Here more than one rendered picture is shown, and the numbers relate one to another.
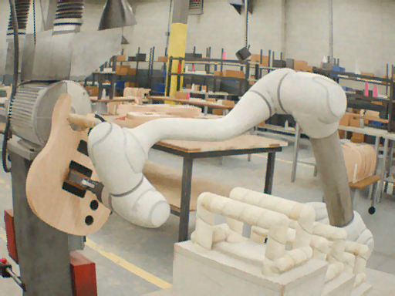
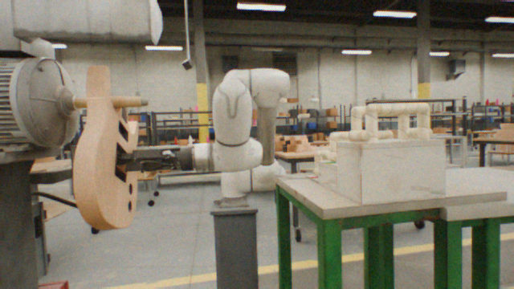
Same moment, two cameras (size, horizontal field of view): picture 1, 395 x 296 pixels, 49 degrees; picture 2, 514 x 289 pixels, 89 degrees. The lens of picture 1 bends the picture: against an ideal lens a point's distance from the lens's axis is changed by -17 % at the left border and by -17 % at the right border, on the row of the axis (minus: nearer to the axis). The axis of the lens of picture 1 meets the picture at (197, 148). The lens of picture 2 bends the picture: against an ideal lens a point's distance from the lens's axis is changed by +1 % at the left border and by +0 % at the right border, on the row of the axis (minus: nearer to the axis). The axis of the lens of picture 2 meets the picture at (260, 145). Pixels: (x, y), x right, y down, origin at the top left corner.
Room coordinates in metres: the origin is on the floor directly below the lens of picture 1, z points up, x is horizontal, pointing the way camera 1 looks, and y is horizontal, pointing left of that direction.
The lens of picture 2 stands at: (0.72, 0.77, 1.15)
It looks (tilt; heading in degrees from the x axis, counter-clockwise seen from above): 3 degrees down; 304
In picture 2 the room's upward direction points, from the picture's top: 2 degrees counter-clockwise
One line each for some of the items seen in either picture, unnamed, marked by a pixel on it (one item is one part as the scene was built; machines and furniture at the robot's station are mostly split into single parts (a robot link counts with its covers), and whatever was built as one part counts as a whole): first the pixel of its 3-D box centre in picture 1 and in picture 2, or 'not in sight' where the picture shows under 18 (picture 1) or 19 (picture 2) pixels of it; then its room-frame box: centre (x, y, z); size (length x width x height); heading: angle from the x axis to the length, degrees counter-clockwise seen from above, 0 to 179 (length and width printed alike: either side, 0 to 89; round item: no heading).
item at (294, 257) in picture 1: (292, 259); (416, 132); (0.77, -0.18, 1.12); 0.11 x 0.03 x 0.03; 135
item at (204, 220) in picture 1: (204, 225); (371, 125); (0.87, -0.02, 1.15); 0.03 x 0.03 x 0.09
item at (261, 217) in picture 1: (241, 212); (397, 108); (0.81, -0.08, 1.20); 0.20 x 0.03 x 0.03; 44
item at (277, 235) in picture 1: (275, 249); (423, 124); (0.75, -0.14, 1.15); 0.03 x 0.03 x 0.09
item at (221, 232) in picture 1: (214, 233); (360, 135); (0.91, -0.04, 1.12); 0.11 x 0.03 x 0.03; 135
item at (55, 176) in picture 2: not in sight; (64, 173); (1.83, 0.40, 1.02); 0.19 x 0.04 x 0.04; 135
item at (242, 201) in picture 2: not in sight; (231, 199); (1.78, -0.45, 0.73); 0.22 x 0.18 x 0.06; 37
